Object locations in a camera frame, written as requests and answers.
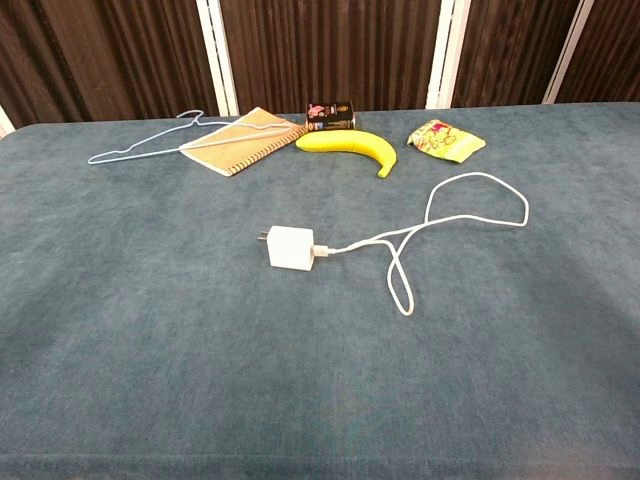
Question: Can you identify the white charger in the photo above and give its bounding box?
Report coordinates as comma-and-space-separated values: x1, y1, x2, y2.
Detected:
257, 225, 316, 273

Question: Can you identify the light blue wire hanger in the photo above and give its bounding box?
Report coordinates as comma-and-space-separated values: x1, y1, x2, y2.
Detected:
87, 109, 294, 166

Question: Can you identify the blue table cloth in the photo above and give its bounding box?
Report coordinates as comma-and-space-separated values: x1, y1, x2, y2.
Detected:
0, 102, 640, 480

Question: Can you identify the black printed box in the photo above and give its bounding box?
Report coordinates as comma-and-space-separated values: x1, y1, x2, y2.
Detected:
305, 100, 355, 133

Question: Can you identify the brown spiral notebook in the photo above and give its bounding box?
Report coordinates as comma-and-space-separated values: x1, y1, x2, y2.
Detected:
178, 106, 309, 178

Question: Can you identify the dark brown slatted panel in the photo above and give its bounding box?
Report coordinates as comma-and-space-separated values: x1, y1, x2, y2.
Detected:
0, 0, 220, 130
554, 0, 640, 105
218, 0, 444, 115
452, 0, 584, 109

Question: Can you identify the yellow banana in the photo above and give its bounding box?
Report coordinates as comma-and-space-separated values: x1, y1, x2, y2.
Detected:
295, 129, 398, 179

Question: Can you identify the white cable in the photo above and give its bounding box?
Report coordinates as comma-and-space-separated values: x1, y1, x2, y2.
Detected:
312, 172, 530, 317

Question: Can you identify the yellow snack packet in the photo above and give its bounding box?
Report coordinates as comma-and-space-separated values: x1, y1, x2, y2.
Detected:
406, 118, 487, 165

